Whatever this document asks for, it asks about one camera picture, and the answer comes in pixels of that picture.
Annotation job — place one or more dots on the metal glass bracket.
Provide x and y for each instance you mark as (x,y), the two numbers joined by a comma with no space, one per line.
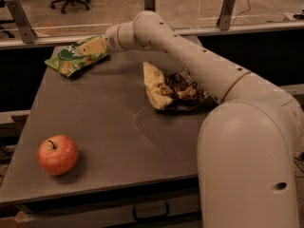
(224,20)
(150,5)
(21,21)

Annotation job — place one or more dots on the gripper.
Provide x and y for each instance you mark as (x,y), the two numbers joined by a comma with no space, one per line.
(111,39)

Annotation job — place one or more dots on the brown sea salt snack bag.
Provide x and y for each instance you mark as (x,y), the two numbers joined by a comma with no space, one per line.
(175,93)

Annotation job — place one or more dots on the middle metal glass bracket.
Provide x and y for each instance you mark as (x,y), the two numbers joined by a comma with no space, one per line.
(150,5)

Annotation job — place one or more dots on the right metal glass bracket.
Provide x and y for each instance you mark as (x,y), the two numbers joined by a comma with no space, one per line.
(224,20)

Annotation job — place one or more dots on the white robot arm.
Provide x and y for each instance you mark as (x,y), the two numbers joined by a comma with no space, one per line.
(245,145)

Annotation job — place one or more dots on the grey drawer with black handle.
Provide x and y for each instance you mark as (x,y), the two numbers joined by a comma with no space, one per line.
(180,212)

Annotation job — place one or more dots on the glass barrier panel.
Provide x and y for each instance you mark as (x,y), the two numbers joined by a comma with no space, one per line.
(179,14)

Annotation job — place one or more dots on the left metal glass bracket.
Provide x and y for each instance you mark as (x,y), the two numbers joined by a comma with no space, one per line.
(21,21)

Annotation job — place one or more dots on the green rice chip bag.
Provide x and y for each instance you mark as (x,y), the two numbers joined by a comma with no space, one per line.
(67,61)

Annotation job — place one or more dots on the red apple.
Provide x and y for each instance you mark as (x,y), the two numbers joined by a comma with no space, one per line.
(57,155)

